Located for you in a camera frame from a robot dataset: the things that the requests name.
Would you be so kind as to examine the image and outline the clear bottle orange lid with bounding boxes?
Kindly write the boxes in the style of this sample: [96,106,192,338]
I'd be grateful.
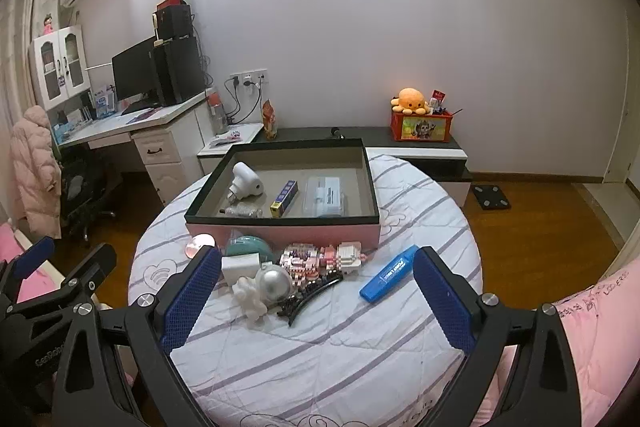
[207,91,230,134]

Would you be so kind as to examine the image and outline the orange octopus plush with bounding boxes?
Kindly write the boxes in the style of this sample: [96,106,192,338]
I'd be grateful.
[391,87,431,115]

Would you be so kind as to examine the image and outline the black curved hair clip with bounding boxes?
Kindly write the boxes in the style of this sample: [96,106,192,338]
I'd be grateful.
[287,274,346,325]

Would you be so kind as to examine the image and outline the white glass-door cabinet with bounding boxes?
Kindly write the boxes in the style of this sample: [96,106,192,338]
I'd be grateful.
[27,25,93,110]

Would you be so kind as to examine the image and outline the white astronaut figurine silver visor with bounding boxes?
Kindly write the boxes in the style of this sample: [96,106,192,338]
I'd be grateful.
[231,263,293,328]

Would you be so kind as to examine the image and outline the black bathroom scale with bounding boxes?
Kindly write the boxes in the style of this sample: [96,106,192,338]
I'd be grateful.
[472,184,513,212]

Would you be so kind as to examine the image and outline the blue and yellow small carton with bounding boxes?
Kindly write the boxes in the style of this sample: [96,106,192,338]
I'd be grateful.
[270,179,299,219]

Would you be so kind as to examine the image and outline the blue box on desk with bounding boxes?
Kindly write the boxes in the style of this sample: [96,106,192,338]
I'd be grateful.
[92,88,117,118]

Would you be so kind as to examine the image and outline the black power cable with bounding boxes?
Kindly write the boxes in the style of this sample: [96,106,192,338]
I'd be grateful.
[222,77,266,125]

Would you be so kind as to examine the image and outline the rose gold round tin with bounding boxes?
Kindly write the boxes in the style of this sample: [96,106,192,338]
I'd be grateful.
[184,234,217,260]

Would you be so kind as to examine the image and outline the cream curtain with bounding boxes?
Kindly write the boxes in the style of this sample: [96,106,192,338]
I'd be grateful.
[0,0,63,228]

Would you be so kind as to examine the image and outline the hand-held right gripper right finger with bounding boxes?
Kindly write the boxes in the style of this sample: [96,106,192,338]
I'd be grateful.
[413,246,583,427]

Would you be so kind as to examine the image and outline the white desk with drawers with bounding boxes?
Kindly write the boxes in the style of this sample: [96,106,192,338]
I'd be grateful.
[52,89,216,208]

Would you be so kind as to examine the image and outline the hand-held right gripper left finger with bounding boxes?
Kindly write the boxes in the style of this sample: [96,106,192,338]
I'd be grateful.
[50,245,223,427]

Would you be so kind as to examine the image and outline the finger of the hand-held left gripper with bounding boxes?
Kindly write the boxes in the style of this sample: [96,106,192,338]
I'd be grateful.
[60,243,117,308]
[0,237,56,308]

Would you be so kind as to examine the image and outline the clear plastic case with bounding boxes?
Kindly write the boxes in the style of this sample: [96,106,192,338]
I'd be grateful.
[302,176,347,218]

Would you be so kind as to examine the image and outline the pink puffer jacket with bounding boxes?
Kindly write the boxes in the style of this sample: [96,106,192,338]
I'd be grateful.
[11,105,63,239]

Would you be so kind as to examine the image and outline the red printed storage box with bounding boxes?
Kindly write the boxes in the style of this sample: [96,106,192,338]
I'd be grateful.
[390,109,452,142]

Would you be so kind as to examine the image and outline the orange snack bag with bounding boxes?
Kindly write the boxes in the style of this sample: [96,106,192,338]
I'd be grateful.
[261,99,279,141]

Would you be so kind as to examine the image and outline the black computer tower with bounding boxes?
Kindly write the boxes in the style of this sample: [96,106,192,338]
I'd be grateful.
[152,32,207,106]

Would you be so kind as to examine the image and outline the black computer monitor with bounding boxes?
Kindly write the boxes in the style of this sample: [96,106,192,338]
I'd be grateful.
[111,36,160,108]

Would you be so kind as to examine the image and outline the black office chair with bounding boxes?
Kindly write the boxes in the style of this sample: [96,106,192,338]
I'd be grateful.
[57,144,123,248]

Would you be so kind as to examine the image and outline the pink cloth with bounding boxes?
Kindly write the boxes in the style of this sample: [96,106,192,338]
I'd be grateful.
[0,222,66,303]

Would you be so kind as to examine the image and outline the pink brick block house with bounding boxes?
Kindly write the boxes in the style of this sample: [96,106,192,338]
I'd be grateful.
[279,243,326,290]

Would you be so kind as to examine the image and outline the pink quilt with writing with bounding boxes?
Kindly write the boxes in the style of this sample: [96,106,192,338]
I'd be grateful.
[470,257,640,427]

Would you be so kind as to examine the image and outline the white side table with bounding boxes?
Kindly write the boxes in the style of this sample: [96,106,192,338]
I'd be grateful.
[197,122,264,175]

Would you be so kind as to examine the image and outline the teal round container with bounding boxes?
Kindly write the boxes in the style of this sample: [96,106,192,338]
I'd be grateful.
[224,235,273,264]

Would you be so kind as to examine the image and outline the white charger plug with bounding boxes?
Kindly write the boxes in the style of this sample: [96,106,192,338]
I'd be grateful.
[221,254,263,285]

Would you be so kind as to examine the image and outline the black and white low cabinet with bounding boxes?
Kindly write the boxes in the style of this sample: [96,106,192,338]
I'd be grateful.
[250,126,473,208]

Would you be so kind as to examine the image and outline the pink box with dark rim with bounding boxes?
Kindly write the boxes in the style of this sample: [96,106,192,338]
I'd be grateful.
[184,138,382,253]

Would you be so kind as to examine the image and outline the black box on tower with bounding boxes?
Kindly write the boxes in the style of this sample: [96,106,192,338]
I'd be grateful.
[152,3,193,42]

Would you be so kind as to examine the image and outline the small items in storage box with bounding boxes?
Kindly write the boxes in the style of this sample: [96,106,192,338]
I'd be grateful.
[427,89,463,118]

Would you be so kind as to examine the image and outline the silver glitter trinket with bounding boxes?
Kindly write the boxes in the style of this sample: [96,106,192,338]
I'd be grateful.
[220,202,263,218]

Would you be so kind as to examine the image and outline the white door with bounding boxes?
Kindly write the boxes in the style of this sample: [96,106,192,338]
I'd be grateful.
[602,72,640,188]

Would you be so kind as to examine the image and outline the black beaded hair clip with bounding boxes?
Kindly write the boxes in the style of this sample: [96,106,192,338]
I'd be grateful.
[272,294,306,320]

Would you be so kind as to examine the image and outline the white wall outlet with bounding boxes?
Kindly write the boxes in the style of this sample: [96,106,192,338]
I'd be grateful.
[230,69,269,88]

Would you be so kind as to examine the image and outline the white and pink block figure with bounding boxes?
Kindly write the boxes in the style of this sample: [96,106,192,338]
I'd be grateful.
[337,242,375,275]

